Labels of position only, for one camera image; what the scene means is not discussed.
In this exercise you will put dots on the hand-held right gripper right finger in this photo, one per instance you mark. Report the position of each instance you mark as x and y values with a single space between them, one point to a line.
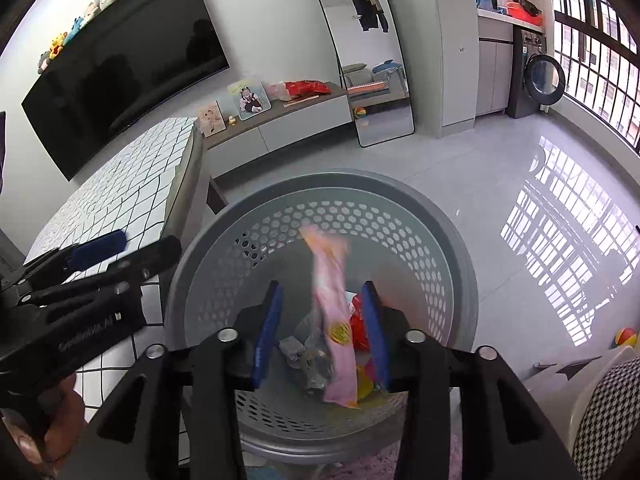
376 335

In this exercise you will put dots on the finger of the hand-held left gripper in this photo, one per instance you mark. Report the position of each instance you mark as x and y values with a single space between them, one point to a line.
97 250
155 255

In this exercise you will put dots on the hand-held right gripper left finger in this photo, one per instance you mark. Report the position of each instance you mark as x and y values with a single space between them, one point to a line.
267 340

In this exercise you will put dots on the red plastic bag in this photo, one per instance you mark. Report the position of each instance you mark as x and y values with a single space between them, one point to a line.
359 330

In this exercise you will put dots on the pink snack packet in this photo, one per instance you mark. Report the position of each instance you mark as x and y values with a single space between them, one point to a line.
335 310

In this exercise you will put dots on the clear plastic wrapper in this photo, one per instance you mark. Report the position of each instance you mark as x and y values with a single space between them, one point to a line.
312 360

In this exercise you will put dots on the grey perforated laundry basket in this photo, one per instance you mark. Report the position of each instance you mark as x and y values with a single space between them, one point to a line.
325 200

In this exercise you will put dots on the person's left hand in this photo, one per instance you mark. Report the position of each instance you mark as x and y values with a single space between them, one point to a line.
60 410

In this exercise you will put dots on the bed with checked sheet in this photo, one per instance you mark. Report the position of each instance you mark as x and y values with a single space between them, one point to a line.
130 175

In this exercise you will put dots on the low grey television cabinet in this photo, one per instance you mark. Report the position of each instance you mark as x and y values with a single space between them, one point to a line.
300 125

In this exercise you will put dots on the pale pink bag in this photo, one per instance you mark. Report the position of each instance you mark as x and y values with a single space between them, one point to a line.
276 91

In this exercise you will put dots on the flat book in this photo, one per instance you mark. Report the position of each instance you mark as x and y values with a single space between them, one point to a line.
300 101

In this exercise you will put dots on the tall standing mirror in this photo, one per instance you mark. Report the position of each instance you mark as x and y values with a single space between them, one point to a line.
380 120

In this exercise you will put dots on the red bag on cabinet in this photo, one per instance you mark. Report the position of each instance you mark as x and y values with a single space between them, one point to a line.
305 88

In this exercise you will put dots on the houndstooth chair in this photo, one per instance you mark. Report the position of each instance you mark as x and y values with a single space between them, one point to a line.
607 410

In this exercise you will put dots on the colourful ball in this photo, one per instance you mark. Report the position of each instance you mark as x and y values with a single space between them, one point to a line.
624 338

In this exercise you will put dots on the tall white cabinet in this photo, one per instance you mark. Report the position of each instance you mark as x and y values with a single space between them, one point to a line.
450 60

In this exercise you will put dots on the white counter cabinet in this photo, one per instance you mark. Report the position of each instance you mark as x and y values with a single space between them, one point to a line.
492 75

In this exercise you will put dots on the grey washing machine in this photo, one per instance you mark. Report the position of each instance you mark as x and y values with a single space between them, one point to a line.
542 77

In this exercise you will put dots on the red plastic basin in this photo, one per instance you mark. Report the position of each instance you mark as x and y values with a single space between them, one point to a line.
522 16

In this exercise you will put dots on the barred window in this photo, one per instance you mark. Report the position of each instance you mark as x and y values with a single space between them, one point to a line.
600 60

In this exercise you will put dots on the black wall television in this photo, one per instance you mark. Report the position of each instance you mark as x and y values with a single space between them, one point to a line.
125 70

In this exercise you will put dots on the baby photo frame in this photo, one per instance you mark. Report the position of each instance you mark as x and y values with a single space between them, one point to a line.
248 98

